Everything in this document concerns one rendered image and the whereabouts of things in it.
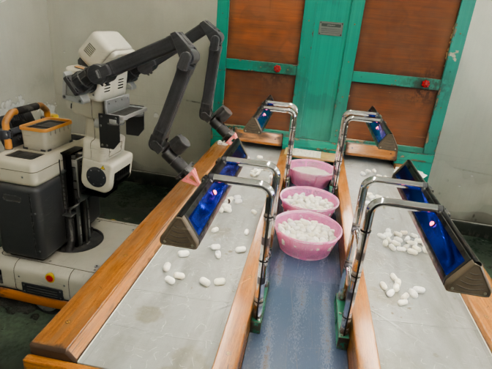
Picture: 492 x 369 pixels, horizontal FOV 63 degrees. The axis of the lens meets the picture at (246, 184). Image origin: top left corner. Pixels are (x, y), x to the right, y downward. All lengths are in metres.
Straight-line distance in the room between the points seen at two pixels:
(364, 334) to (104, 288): 0.70
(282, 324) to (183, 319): 0.30
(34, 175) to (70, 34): 2.08
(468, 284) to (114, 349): 0.77
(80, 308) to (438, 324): 0.97
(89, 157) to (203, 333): 1.21
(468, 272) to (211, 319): 0.63
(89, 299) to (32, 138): 1.19
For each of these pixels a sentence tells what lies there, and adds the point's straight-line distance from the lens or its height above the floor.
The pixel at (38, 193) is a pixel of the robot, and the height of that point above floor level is 0.66.
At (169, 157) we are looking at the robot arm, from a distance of 1.71.
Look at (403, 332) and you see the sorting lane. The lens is 1.23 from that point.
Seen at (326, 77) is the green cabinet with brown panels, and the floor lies 1.21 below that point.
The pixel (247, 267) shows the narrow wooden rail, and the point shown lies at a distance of 1.29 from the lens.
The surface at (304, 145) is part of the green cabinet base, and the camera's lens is 2.53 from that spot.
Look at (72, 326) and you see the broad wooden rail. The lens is 1.11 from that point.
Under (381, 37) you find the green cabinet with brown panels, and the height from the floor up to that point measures 1.46.
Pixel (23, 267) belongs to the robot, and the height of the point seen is 0.26.
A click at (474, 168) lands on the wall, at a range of 3.60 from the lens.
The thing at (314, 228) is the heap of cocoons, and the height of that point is 0.74.
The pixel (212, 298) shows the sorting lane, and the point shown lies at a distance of 1.20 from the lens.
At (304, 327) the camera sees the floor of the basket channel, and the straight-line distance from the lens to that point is 1.25.
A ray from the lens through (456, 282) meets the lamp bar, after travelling 0.86.
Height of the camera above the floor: 1.48
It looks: 22 degrees down
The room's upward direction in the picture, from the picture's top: 5 degrees clockwise
